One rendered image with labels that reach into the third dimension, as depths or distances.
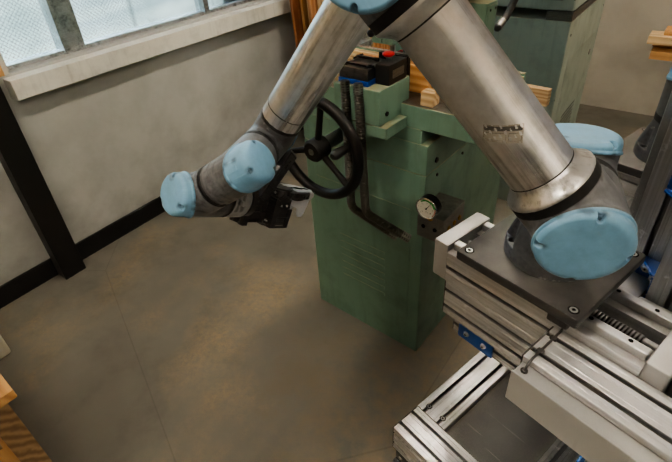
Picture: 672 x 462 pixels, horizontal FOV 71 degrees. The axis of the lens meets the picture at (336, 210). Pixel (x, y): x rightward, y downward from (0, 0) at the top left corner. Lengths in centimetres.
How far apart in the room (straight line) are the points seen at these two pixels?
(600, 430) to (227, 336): 136
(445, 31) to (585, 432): 57
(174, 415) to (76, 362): 48
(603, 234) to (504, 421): 85
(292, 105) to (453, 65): 32
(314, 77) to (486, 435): 98
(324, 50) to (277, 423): 119
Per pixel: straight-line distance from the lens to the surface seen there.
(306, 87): 76
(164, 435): 169
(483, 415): 139
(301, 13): 288
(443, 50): 55
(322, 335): 180
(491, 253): 87
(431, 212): 124
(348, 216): 153
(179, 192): 79
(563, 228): 61
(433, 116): 119
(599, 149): 74
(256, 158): 73
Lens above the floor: 136
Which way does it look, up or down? 34 degrees down
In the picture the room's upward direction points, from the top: 4 degrees counter-clockwise
